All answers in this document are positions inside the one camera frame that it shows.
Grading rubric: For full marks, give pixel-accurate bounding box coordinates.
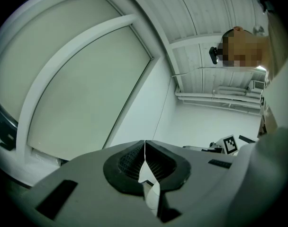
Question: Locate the round ceiling sensor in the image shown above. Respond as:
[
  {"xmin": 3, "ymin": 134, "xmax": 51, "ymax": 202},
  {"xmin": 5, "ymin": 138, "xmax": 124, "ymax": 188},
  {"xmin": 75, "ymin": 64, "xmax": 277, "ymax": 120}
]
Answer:
[{"xmin": 252, "ymin": 25, "xmax": 266, "ymax": 35}]

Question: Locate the black shoulder clip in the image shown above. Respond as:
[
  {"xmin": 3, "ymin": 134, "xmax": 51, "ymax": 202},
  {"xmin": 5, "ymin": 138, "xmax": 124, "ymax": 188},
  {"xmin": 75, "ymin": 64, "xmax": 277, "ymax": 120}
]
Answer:
[{"xmin": 257, "ymin": 0, "xmax": 275, "ymax": 14}]

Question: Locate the white air conditioner unit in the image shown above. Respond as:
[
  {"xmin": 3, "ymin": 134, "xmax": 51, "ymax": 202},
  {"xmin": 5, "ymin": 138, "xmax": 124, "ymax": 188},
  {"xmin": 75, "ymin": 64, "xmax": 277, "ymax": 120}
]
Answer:
[{"xmin": 247, "ymin": 79, "xmax": 266, "ymax": 95}]

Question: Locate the black device with wires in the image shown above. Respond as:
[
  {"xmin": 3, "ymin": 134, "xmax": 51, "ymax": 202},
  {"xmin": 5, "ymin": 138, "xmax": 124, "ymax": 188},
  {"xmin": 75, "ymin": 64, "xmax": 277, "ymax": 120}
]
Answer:
[{"xmin": 0, "ymin": 121, "xmax": 17, "ymax": 151}]

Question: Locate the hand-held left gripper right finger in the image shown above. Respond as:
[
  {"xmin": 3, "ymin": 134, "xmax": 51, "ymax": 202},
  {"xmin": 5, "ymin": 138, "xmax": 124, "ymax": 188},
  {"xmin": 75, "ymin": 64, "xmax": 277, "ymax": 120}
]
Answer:
[{"xmin": 145, "ymin": 140, "xmax": 238, "ymax": 227}]

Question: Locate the black head-worn camera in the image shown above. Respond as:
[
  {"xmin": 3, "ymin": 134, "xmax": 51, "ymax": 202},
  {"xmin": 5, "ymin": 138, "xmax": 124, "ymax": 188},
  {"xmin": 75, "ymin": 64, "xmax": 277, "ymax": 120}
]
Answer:
[{"xmin": 209, "ymin": 46, "xmax": 223, "ymax": 65}]

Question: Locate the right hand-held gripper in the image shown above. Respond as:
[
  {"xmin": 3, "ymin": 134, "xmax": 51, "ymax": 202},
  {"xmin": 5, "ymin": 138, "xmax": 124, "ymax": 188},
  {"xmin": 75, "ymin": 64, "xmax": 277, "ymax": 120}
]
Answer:
[{"xmin": 183, "ymin": 134, "xmax": 240, "ymax": 155}]

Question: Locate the person's beige shirt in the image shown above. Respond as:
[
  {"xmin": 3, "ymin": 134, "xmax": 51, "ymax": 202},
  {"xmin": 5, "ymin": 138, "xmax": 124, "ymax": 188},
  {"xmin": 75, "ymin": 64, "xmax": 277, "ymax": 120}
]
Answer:
[{"xmin": 259, "ymin": 10, "xmax": 288, "ymax": 138}]

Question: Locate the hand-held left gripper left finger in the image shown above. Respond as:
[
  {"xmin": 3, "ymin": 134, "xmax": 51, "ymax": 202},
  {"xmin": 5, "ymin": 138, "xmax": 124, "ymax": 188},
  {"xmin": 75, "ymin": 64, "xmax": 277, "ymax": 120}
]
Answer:
[{"xmin": 11, "ymin": 140, "xmax": 158, "ymax": 227}]

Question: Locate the person's head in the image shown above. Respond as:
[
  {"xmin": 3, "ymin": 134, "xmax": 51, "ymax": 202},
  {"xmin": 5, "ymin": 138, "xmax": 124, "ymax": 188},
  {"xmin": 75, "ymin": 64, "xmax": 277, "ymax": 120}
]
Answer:
[{"xmin": 216, "ymin": 26, "xmax": 270, "ymax": 72}]

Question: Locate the white ceiling pipe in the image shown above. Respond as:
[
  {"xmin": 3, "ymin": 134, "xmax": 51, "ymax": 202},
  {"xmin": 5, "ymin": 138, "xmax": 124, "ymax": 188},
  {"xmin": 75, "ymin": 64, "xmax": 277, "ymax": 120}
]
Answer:
[
  {"xmin": 178, "ymin": 97, "xmax": 262, "ymax": 110},
  {"xmin": 174, "ymin": 88, "xmax": 262, "ymax": 104}
]

